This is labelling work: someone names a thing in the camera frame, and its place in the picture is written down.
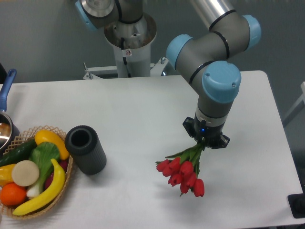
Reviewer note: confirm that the white frame at right edge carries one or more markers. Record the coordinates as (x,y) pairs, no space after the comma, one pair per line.
(295,108)

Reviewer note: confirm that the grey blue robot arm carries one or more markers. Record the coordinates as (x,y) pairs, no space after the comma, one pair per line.
(202,62)

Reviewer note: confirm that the blue handled saucepan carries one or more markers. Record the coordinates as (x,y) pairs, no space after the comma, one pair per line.
(8,130)

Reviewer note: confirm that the yellow bell pepper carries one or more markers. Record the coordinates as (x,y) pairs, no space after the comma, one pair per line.
(6,174)

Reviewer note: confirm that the red tulip bouquet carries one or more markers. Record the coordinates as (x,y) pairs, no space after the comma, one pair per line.
(182,169)

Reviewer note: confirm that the yellow banana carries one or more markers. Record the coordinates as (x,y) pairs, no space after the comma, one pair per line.
(46,196)

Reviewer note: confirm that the beige round disc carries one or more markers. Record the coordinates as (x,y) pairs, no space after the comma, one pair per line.
(25,173)

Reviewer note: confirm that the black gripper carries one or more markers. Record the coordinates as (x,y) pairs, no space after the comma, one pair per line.
(211,134)

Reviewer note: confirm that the green bok choy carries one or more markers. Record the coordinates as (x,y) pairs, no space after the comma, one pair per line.
(42,156)

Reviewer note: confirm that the black device at table edge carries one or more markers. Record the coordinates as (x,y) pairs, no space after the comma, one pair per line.
(297,205)

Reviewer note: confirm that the yellow squash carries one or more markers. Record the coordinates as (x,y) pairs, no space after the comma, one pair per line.
(51,137)

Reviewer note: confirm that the green cucumber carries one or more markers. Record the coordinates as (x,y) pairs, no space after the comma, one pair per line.
(19,153)

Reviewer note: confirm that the woven wicker basket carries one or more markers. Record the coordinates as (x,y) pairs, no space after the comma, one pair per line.
(20,139)

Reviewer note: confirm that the orange fruit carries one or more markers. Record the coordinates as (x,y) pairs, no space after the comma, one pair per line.
(12,195)

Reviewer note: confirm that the dark grey ribbed vase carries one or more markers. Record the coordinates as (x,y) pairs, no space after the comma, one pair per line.
(84,146)

